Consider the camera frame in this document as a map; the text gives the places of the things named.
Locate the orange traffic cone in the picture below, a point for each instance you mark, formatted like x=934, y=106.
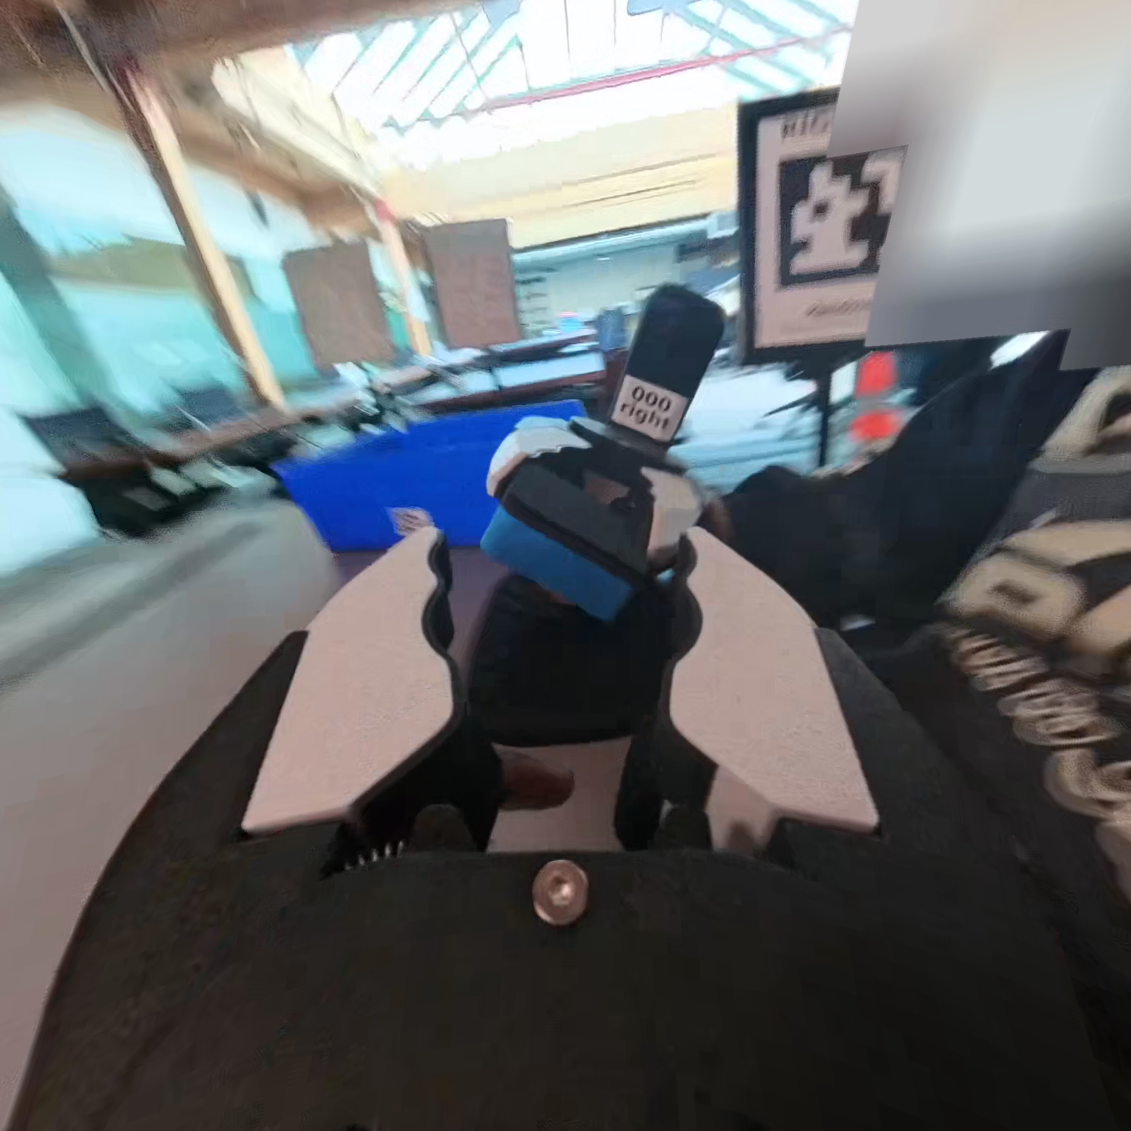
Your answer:
x=879, y=397

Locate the written whiteboard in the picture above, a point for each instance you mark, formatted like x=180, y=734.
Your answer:
x=340, y=301
x=471, y=283

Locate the blue plastic bin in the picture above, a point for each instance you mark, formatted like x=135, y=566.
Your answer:
x=389, y=468

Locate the printed marker sign board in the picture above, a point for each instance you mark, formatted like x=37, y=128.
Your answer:
x=786, y=231

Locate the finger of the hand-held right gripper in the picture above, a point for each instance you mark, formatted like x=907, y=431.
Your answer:
x=677, y=517
x=530, y=456

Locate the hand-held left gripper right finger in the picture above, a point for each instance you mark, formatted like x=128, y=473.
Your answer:
x=769, y=707

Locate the wooden support post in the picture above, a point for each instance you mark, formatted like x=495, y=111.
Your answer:
x=204, y=266

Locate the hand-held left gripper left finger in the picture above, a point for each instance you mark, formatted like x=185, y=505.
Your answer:
x=354, y=707

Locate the black chair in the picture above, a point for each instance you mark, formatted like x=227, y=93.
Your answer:
x=98, y=468

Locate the person's right forearm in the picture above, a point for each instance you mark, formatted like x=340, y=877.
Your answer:
x=884, y=495

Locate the blue black eraser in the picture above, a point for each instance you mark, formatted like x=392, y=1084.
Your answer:
x=557, y=549

